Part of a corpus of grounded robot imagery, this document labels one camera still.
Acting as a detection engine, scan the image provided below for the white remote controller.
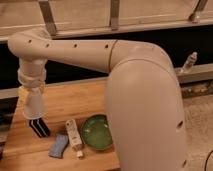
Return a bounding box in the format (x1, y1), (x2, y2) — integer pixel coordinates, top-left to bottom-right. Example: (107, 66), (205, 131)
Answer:
(65, 119), (84, 158)

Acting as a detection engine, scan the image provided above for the black white striped eraser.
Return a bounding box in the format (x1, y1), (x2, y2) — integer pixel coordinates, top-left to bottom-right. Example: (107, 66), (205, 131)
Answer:
(29, 118), (50, 138)

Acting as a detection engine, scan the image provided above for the right metal bracket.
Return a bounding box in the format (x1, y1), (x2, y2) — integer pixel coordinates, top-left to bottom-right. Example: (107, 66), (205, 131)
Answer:
(189, 0), (208, 23)

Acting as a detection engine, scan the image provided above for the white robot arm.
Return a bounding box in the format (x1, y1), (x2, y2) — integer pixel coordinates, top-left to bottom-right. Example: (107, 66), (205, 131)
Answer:
(7, 28), (187, 171)

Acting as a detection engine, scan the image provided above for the middle metal bracket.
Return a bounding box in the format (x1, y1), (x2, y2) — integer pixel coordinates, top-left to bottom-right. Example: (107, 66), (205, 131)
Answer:
(109, 0), (120, 30)

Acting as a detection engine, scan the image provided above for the white bottle on ledge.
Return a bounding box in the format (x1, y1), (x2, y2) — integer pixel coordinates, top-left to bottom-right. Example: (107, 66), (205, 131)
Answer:
(181, 52), (197, 73)

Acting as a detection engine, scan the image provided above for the left metal bracket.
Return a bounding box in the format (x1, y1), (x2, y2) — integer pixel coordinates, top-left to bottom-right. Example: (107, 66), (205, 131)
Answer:
(38, 0), (57, 36)

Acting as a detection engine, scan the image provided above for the metal bracket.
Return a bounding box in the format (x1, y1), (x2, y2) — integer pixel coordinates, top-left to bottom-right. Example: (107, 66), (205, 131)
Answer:
(109, 0), (120, 30)
(38, 0), (57, 36)
(189, 0), (208, 23)

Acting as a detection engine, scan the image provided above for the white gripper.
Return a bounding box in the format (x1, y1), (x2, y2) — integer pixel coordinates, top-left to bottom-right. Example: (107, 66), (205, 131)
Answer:
(18, 69), (46, 103)

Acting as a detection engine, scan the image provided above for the green bowl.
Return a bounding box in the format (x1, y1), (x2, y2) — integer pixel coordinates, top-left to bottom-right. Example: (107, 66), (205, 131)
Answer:
(80, 114), (113, 151)

